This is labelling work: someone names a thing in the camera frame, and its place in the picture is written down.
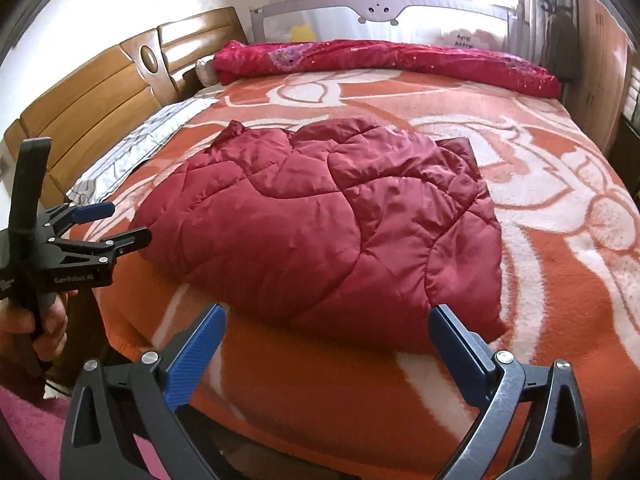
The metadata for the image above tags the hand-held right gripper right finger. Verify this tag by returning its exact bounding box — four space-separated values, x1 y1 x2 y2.
428 303 594 480

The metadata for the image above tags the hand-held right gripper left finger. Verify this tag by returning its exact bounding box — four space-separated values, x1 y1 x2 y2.
60 304 227 480

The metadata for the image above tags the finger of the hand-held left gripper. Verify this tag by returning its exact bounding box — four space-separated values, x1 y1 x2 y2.
42 201 116 234
47 227 152 264

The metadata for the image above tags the dark red quilted jacket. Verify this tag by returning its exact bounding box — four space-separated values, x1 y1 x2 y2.
132 116 510 356

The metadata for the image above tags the person's left hand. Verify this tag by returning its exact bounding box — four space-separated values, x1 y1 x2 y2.
0 291 71 365

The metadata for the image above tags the white striped bed sheet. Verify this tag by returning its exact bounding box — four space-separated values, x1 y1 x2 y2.
67 97 219 202

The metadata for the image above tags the wooden headboard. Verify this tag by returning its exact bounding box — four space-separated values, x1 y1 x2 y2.
2 6 249 206

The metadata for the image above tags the orange and white patterned blanket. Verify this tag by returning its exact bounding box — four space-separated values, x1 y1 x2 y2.
67 67 640 480

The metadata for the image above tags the pink rug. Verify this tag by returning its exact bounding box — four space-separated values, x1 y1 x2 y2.
0 385 166 480

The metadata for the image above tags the white pillow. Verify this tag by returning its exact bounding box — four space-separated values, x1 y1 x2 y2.
195 57 222 87

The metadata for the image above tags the pink printed rolled quilt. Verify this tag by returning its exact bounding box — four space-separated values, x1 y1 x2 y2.
212 39 561 99

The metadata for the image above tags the wooden wardrobe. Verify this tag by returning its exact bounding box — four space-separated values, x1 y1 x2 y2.
574 0 632 157

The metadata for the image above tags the dark hanging bag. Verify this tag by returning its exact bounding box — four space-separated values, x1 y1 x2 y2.
534 0 577 82

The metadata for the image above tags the grey bed guard rail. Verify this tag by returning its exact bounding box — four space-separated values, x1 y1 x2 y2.
249 0 527 56

